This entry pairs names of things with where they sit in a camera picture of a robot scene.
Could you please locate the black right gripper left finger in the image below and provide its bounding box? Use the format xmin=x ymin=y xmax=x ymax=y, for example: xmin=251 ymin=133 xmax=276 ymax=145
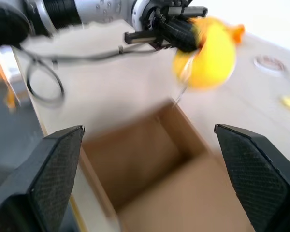
xmin=0 ymin=125 xmax=86 ymax=232

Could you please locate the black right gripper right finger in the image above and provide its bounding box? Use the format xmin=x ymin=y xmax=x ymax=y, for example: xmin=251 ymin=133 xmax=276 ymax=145
xmin=214 ymin=123 xmax=290 ymax=232

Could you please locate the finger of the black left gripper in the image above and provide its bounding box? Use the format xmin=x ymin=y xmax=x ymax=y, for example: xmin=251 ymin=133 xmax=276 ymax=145
xmin=169 ymin=35 xmax=200 ymax=53
xmin=159 ymin=19 xmax=198 ymax=37

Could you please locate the yellow duck toy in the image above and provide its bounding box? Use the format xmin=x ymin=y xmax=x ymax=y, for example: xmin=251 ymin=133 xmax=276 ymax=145
xmin=172 ymin=16 xmax=246 ymax=105

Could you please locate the white tape roll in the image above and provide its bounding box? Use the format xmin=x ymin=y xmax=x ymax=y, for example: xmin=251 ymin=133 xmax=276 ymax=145
xmin=253 ymin=54 xmax=286 ymax=72

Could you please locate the brown cardboard box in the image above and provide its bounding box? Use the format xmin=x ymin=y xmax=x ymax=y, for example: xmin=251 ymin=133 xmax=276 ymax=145
xmin=79 ymin=98 xmax=257 ymax=232

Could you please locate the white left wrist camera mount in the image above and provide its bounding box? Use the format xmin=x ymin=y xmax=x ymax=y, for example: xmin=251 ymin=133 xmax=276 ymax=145
xmin=131 ymin=0 xmax=148 ymax=31

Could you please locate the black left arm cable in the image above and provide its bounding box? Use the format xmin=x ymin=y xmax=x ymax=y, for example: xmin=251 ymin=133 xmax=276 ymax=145
xmin=16 ymin=43 xmax=160 ymax=109

